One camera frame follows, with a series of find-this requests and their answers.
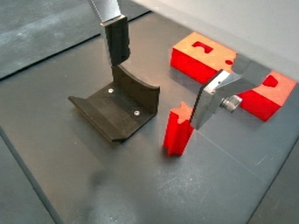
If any black curved holder bracket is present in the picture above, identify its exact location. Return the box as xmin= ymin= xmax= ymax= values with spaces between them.
xmin=69 ymin=66 xmax=160 ymax=142

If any red shape sorting board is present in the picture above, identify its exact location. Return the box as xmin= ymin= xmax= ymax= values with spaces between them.
xmin=169 ymin=31 xmax=298 ymax=123

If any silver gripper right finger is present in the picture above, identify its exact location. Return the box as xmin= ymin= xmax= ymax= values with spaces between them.
xmin=191 ymin=54 xmax=271 ymax=130

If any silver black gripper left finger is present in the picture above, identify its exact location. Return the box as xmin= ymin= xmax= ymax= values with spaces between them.
xmin=88 ymin=0 xmax=131 ymax=67

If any red star peg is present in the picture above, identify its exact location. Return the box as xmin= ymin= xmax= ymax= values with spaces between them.
xmin=163 ymin=101 xmax=193 ymax=156

